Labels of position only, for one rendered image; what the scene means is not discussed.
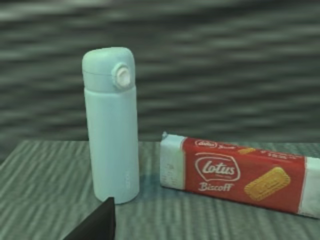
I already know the red Lotus Biscoff biscuit pack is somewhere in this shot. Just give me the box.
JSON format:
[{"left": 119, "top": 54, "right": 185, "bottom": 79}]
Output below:
[{"left": 159, "top": 131, "right": 320, "bottom": 220}]

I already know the light blue thermos bottle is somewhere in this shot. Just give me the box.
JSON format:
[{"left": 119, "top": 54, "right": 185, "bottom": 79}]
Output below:
[{"left": 82, "top": 46, "right": 140, "bottom": 205}]

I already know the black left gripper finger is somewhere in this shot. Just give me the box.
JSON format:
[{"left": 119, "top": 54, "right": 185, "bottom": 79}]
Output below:
[{"left": 61, "top": 196, "right": 117, "bottom": 240}]

